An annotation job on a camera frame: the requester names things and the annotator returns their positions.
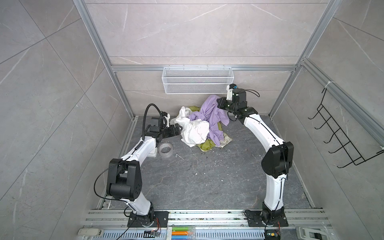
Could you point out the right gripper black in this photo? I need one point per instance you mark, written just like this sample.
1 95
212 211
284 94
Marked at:
221 104

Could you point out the beige patterned cloth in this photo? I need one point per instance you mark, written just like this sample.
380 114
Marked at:
225 141

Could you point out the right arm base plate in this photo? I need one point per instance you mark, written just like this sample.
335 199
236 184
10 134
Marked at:
266 218

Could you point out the coloured marker pack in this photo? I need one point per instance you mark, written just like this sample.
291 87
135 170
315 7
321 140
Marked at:
183 233

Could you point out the olive green cloth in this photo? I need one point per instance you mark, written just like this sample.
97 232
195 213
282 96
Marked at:
208 144

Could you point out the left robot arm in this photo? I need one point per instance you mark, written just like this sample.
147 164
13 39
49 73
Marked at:
124 177

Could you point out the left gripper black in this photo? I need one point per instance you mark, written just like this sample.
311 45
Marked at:
177 131

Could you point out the white rectangular box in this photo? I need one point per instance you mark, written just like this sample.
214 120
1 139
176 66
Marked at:
153 153

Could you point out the clear tape roll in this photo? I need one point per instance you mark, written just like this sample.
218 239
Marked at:
165 150

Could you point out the white wire basket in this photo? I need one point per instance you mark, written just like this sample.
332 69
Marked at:
197 80

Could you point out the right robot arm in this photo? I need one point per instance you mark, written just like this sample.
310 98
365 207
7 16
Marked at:
276 163

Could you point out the white cloth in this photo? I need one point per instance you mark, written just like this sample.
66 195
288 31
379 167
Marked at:
195 126

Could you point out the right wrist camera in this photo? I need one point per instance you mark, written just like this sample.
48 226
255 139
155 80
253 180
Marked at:
236 94

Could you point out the white remote device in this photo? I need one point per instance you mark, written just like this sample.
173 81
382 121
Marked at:
90 232

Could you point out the purple cloth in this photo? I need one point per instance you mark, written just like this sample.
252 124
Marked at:
210 113

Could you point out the black wire hook rack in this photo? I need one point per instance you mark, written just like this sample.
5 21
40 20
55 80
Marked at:
354 156

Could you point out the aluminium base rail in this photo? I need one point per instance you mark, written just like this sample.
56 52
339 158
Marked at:
224 224

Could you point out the white plastic holder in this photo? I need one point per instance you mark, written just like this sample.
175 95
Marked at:
311 234

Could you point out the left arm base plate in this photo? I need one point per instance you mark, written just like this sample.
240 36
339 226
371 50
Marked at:
152 220

